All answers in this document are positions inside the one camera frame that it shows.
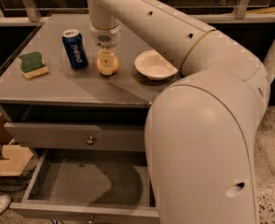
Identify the blue pepsi can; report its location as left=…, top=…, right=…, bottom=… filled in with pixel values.
left=62, top=29, right=88, bottom=69

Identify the open grey middle drawer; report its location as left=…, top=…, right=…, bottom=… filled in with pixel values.
left=10, top=149, right=159, bottom=224

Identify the white paper bowl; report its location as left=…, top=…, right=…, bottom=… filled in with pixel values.
left=135, top=49, right=178, bottom=80

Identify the dark lower cabinet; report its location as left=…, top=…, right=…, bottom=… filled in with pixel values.
left=212, top=22, right=275, bottom=105

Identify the grey drawer cabinet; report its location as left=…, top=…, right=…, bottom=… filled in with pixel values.
left=0, top=13, right=183, bottom=224

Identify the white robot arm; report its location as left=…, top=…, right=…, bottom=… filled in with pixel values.
left=88, top=0, right=275, bottom=224

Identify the light wooden board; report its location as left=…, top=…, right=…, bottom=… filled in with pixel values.
left=0, top=111, right=34, bottom=177

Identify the closed top drawer front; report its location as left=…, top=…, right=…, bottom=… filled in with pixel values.
left=5, top=122, right=144, bottom=151

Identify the green yellow sponge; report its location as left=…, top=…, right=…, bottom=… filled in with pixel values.
left=19, top=51, right=48, bottom=79

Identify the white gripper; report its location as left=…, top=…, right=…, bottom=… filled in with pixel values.
left=90, top=23, right=121, bottom=76

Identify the black floor cable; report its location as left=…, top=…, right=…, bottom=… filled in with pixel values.
left=0, top=166, right=37, bottom=194

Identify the metal window frame rail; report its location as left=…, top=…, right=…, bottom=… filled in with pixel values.
left=0, top=0, right=275, bottom=27

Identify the orange fruit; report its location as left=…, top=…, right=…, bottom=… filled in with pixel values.
left=97, top=57, right=119, bottom=76

